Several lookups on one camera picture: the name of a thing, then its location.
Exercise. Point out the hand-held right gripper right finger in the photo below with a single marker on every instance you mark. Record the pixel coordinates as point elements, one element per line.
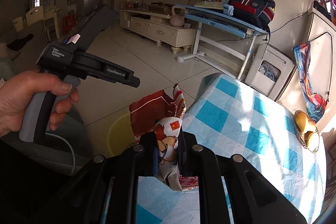
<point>187,158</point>

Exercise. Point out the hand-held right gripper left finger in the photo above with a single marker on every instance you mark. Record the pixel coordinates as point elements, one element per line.
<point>147,161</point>

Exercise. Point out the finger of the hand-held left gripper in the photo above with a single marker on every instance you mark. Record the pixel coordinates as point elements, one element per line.
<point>133,81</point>

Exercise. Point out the red snack bag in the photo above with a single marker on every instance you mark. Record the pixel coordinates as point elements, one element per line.
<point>147,113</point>

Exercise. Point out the yellow plastic basin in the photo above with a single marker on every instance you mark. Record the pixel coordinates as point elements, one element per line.
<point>118,134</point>

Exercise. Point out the person's left hand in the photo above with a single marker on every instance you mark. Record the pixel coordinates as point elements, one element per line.
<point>21,98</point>

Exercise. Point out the dark grey slanted board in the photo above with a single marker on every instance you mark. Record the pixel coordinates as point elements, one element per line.
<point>97,27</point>

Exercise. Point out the red plastic stool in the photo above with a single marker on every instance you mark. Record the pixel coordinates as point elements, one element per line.
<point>68,23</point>

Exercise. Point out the cream television stand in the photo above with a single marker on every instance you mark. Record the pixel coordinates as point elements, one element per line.
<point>157,29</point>

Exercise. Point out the blue white checkered tablecloth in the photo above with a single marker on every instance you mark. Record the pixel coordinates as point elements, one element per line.
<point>236,121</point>

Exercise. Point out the white dining chair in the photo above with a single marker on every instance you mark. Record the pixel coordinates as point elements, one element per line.
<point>35,16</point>

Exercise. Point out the pink kettlebell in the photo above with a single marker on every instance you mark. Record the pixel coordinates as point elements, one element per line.
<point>177,19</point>

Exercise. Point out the wooden tea tray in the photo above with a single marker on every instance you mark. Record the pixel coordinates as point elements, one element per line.
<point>160,8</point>

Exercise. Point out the blue study desk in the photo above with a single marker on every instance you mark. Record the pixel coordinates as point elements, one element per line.
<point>207,14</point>

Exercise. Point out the open printed book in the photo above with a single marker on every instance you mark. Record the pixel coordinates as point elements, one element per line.
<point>208,5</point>

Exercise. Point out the dark wicker fruit bowl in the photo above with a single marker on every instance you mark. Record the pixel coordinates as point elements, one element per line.
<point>300,138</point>

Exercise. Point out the yellow mango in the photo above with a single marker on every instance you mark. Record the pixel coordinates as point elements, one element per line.
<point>301,121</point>
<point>312,141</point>

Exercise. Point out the small light blue case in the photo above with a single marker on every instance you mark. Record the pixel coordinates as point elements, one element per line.
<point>228,9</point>

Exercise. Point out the white floor appliance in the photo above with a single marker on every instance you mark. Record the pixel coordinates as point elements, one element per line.
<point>278,58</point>

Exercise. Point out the navy red backpack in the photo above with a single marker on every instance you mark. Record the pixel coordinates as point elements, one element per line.
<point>249,8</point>

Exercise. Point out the colourful printed hanging bag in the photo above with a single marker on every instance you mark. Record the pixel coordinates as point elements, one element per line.
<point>309,77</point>

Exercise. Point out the white cabinet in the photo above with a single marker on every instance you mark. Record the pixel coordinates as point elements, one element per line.
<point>326,37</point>

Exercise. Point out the black bag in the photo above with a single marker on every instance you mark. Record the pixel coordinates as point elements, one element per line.
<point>321,7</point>

